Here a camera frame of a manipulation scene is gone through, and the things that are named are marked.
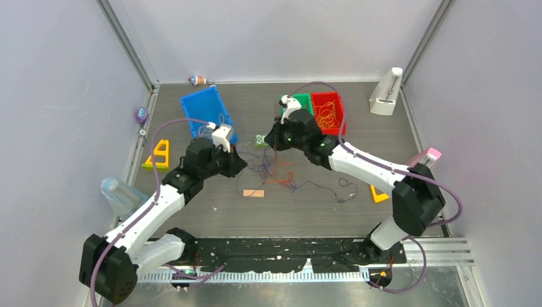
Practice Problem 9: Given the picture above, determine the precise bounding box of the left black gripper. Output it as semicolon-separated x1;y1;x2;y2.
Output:
200;141;247;180

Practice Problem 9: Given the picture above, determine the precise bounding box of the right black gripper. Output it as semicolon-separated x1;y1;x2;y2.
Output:
265;117;307;152

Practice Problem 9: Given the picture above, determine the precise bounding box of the orange cable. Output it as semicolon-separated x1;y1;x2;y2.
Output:
267;161;297;187

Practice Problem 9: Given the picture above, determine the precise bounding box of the yellow cable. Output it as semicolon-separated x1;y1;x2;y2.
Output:
199;98;342;141

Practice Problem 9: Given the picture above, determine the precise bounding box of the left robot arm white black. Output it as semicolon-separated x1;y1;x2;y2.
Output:
79;138;247;304

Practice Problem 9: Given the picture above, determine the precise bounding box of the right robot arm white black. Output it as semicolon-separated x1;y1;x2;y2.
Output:
265;109;445;263

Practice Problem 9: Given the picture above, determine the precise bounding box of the green monster toy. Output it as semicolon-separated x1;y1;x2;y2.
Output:
254;134;268;147

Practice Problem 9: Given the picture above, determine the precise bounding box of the small wooden block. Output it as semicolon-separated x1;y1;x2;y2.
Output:
242;189;265;198

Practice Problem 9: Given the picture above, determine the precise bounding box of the green plastic bin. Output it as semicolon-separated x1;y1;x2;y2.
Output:
292;93;314;115

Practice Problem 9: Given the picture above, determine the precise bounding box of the red plastic bin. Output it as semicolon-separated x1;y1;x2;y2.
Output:
310;91;345;136

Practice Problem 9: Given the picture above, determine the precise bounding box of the blue plastic bin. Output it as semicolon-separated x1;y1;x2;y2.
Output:
180;86;233;127

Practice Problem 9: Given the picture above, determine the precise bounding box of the small figurine toy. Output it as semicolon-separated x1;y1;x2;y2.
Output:
187;75;208;86

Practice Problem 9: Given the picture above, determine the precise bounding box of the purple round toy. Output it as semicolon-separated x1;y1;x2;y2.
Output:
135;107;149;124

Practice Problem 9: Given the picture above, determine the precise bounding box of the white metronome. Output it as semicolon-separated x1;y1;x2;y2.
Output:
369;67;403;116

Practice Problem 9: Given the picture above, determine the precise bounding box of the clear plastic container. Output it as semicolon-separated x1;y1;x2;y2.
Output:
100;177;150;221

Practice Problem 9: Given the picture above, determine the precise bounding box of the yellow triangle block right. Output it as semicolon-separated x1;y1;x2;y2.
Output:
369;185;390;203

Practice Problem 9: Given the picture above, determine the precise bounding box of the pink metronome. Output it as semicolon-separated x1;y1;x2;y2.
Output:
406;148;442;169

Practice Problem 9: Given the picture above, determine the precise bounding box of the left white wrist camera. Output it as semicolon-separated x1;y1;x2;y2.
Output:
206;122;234;153

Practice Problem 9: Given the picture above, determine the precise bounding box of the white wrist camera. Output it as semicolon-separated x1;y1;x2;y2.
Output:
279;95;302;124
206;122;234;153

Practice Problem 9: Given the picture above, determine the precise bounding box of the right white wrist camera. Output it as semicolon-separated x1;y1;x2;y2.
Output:
279;95;302;124

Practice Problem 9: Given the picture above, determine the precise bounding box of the aluminium rail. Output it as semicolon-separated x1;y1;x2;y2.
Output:
139;237;475;289

